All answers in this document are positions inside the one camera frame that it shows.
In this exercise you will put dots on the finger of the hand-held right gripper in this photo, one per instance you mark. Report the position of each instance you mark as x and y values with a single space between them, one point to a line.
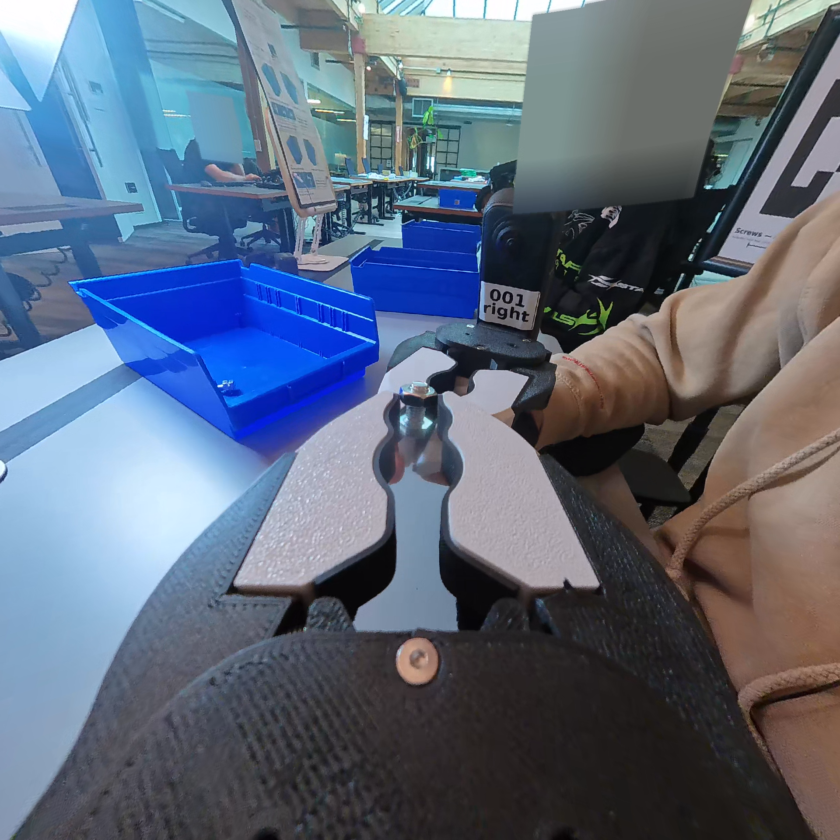
407 368
492 394

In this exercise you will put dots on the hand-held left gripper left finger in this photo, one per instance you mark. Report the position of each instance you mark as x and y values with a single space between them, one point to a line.
322 515

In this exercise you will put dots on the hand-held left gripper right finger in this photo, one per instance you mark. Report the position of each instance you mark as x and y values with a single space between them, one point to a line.
516 515

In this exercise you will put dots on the silver threaded bolt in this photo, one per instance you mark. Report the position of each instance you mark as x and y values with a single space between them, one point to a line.
418 440

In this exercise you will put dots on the cluster of bolts with nuts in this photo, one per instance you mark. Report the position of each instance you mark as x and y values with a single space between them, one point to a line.
226 386

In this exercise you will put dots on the blue plastic bin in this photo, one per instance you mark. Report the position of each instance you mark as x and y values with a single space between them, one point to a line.
440 236
158 355
457 198
414 282

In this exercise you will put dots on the person's right forearm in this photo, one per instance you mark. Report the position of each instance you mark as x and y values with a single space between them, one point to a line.
656 355

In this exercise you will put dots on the black chair armrest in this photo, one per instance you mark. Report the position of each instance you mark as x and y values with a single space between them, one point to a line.
597 449

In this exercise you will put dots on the wooden desk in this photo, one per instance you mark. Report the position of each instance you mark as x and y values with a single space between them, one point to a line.
66 208
230 194

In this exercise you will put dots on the cardboard sign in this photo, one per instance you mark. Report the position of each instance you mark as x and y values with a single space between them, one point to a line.
292 112

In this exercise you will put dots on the person's beige hoodie torso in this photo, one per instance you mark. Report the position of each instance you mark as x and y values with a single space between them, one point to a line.
775 551

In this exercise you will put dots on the black white banner stand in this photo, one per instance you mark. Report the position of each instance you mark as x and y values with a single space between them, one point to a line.
788 158

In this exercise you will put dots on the studio softbox light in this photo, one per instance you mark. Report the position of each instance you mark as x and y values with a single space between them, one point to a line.
33 40

